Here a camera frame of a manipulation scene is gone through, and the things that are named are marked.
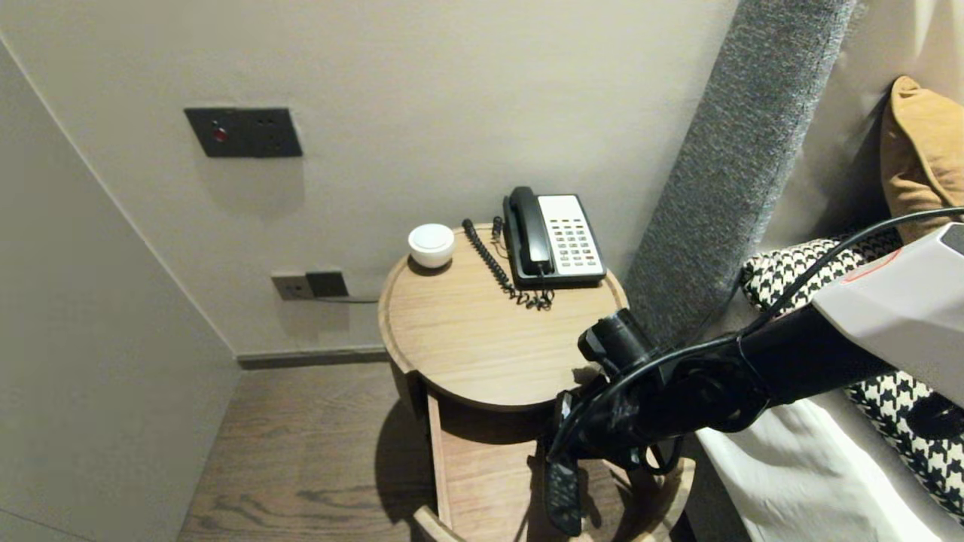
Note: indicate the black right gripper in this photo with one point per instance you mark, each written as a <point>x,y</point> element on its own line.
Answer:
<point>617,425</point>

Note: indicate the black TV remote control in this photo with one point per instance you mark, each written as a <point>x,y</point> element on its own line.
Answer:
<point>565,504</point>

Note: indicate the curved-front wooden drawer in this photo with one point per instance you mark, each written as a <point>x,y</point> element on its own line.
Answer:
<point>482,482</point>

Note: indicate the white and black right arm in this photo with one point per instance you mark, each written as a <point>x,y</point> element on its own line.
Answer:
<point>904,309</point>

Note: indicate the round wooden nightstand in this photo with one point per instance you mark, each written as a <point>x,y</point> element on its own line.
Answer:
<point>489,339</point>

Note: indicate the white bed sheet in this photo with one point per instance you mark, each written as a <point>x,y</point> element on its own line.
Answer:
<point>791,489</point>

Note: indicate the black and white telephone base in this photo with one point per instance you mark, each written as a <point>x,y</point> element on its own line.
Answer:
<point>572,241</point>

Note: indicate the black telephone handset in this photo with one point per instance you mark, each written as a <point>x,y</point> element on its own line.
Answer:
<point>527,232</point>

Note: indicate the white round puck device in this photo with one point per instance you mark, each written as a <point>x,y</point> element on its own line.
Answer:
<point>431,245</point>

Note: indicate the black white houndstooth pillow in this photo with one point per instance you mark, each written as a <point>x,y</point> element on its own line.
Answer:
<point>776,275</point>

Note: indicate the grey upholstered headboard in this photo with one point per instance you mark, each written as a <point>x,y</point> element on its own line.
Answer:
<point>738,150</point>

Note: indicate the mustard brown cushion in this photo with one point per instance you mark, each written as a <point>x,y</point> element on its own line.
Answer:
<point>922,165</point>

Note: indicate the grey upholstered bed frame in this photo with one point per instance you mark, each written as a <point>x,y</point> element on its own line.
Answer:
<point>704,519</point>

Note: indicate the grey wall baseboard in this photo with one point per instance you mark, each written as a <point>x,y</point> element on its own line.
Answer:
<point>316,359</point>

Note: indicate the dark wall outlet plate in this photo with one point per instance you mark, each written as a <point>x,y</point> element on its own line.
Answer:
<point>327,284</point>

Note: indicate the beige wall power outlet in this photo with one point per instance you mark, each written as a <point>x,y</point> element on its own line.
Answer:
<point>290,287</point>

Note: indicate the dark wall switch panel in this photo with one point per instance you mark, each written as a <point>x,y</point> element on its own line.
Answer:
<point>243,132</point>

